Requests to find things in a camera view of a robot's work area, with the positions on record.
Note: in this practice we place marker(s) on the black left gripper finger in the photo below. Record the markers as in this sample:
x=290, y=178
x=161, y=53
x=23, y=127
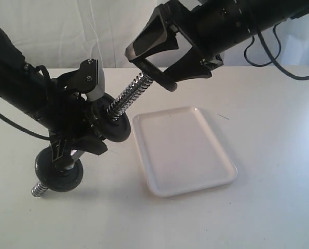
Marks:
x=59, y=146
x=91, y=144

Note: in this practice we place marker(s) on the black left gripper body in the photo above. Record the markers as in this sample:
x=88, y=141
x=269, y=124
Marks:
x=65, y=109

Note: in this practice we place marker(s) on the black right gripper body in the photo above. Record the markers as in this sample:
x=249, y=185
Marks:
x=200, y=27

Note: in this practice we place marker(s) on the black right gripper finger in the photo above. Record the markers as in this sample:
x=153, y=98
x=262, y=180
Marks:
x=156, y=37
x=187, y=67

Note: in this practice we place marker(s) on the black weight plate with tape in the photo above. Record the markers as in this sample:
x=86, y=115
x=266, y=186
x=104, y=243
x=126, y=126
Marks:
x=53, y=176

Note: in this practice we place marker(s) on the chrome threaded dumbbell bar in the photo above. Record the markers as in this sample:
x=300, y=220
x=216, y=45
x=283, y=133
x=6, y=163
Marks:
x=115, y=110

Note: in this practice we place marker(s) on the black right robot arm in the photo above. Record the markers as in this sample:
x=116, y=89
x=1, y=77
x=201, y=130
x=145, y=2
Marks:
x=244, y=19

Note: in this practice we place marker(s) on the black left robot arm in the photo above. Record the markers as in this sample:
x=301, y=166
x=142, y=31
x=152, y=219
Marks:
x=21, y=84

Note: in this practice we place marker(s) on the white plastic tray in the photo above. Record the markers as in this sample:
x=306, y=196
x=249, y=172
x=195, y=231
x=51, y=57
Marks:
x=180, y=152

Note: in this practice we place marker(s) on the white fabric backdrop curtain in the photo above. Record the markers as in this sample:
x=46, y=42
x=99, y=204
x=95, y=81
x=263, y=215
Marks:
x=61, y=34

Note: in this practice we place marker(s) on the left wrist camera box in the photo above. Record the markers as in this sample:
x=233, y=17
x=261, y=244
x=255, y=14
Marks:
x=91, y=79

